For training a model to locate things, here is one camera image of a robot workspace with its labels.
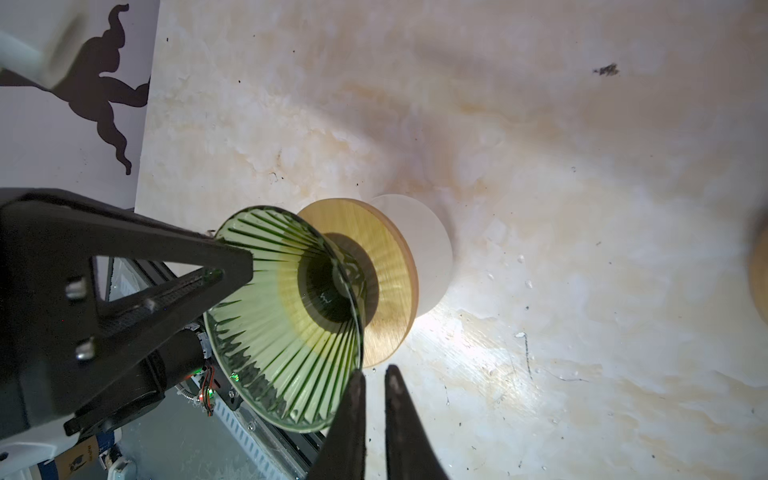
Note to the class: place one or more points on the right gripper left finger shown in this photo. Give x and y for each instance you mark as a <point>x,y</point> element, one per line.
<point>343,452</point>

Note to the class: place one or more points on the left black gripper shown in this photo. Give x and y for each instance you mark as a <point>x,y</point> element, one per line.
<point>96,304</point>

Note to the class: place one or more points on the green glass dripper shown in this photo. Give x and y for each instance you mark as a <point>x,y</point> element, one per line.
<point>290,338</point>

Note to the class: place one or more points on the white slotted cable duct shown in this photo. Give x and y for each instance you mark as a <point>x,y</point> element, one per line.
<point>259,442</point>

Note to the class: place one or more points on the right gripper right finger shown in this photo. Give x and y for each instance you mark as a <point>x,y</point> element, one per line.
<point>409,454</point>

